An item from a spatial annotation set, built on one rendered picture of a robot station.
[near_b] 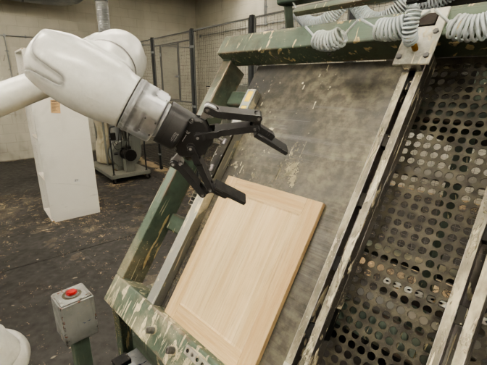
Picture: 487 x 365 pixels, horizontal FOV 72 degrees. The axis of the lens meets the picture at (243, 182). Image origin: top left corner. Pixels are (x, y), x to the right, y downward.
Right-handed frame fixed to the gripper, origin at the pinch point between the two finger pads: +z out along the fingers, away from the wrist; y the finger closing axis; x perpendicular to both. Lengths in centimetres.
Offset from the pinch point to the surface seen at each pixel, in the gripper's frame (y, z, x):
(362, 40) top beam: 28, 26, 62
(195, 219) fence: -56, 12, 47
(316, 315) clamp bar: -28.1, 37.7, -1.8
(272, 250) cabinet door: -34, 30, 22
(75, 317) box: -101, -11, 21
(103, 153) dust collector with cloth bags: -386, -54, 502
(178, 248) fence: -66, 11, 39
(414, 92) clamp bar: 26, 37, 37
